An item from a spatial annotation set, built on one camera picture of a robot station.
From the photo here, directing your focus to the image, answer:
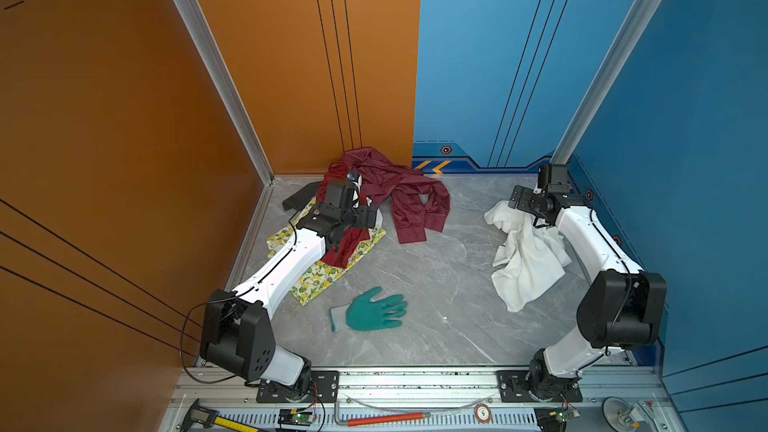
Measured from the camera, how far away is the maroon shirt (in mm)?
1064

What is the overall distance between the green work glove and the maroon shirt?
0.22 meters

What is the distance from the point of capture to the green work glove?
84cm
